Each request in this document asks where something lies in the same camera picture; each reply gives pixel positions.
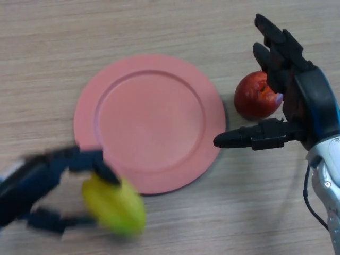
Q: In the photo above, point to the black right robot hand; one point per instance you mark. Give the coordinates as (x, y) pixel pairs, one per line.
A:
(316, 98)

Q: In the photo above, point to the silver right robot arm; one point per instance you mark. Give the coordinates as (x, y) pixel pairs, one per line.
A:
(329, 170)

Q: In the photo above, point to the red apple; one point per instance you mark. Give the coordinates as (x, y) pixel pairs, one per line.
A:
(252, 98)

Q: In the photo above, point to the yellow starfruit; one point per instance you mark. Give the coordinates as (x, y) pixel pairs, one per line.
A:
(117, 207)

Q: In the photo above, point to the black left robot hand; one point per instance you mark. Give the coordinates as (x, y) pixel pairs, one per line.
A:
(29, 180)

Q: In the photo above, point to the pink round plate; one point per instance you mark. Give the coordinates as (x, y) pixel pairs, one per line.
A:
(151, 119)

